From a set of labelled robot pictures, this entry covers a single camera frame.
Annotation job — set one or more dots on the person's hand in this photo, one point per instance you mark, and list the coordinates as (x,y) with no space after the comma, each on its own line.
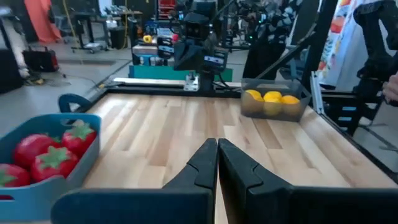
(392,90)

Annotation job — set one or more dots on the fruit-print white cloth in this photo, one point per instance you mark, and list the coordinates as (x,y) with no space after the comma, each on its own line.
(337,40)

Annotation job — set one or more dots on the red tool cabinet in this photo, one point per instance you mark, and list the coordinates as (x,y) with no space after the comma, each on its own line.
(166,7)

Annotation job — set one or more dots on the blue-grey plastic basket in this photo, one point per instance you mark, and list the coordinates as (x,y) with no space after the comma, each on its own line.
(34,199)

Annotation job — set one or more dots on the green panel board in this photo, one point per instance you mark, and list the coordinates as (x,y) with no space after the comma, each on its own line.
(155,73)

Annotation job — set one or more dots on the black cart table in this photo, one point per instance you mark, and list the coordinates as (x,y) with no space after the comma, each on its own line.
(90,31)

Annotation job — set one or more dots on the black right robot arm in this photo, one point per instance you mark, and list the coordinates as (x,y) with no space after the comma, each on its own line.
(206,77)

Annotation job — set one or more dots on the silver metal bracket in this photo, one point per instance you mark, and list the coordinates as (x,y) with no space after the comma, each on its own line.
(191,83)

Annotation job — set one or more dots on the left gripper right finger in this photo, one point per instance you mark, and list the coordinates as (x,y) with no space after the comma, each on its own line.
(280,202)

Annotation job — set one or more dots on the black trash bin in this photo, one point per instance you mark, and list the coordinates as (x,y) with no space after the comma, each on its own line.
(117,37)

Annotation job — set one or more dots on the orange cloth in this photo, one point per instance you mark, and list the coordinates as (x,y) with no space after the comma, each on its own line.
(40,18)

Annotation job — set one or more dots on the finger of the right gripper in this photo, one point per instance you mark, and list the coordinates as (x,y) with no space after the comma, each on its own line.
(186,57)
(216,62)

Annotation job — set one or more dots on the yellow tape roll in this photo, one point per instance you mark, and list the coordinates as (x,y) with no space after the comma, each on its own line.
(147,39)

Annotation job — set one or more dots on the black case red trim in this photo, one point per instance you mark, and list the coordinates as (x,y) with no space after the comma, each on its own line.
(40,60)

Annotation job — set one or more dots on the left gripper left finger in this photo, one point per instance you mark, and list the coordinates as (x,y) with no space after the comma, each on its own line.
(186,202)

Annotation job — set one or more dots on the grey translucent basket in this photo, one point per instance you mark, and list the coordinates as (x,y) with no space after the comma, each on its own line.
(273,116)

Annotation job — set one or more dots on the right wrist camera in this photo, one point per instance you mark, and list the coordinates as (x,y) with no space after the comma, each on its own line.
(194,29)

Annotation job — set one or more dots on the black draped cover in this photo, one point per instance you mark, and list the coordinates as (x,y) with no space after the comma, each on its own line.
(264,53)

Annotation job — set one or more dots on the black aluminium table frame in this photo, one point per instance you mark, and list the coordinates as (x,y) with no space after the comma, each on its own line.
(155,91)

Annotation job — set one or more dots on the yellow lemon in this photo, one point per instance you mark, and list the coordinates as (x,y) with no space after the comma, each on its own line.
(289,102)
(253,96)
(272,99)

